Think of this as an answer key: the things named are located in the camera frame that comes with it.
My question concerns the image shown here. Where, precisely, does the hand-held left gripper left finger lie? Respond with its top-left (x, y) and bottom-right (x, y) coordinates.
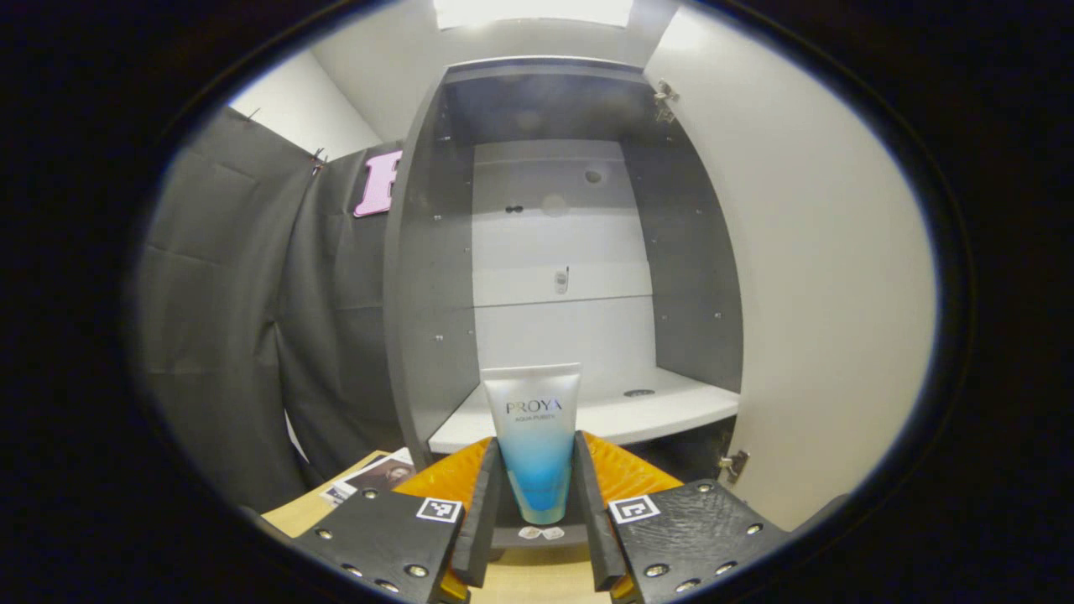
top-left (289, 435), bottom-right (506, 604)

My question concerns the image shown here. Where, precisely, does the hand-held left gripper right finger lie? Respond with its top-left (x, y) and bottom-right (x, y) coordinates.
top-left (572, 430), bottom-right (791, 604)

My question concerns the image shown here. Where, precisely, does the white and blue bottle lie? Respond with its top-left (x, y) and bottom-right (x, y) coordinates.
top-left (481, 362), bottom-right (583, 526)

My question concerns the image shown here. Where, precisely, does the dark grey cabinet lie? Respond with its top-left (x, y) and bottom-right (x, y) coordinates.
top-left (383, 56), bottom-right (746, 550)

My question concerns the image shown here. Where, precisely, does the white cabinet shelf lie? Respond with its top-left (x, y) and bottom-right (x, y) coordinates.
top-left (428, 367), bottom-right (741, 456)

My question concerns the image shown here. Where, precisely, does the white book with portrait cover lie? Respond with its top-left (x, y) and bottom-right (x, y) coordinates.
top-left (340, 449), bottom-right (418, 496)

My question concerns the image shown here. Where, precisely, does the black backdrop cloth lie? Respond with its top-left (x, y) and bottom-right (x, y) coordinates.
top-left (134, 105), bottom-right (412, 513)

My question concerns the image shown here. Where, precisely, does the large ceiling light panel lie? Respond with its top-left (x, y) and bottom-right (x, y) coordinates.
top-left (432, 0), bottom-right (636, 31)

